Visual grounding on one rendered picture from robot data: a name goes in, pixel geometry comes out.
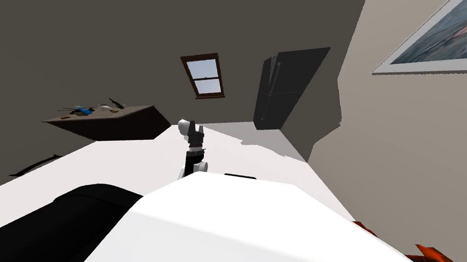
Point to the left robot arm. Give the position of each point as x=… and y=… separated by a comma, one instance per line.
x=36, y=249

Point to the white framed wall picture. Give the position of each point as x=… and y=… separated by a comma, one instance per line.
x=453, y=38

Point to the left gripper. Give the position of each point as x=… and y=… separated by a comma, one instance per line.
x=196, y=131

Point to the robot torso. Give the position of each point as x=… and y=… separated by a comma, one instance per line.
x=234, y=236

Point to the brown framed window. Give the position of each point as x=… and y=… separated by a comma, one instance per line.
x=205, y=76

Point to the black refrigerator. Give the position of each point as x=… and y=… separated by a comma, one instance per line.
x=284, y=86

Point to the brown table with small items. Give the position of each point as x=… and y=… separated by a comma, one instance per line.
x=123, y=123

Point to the orange angular object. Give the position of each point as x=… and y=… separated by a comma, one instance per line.
x=432, y=255

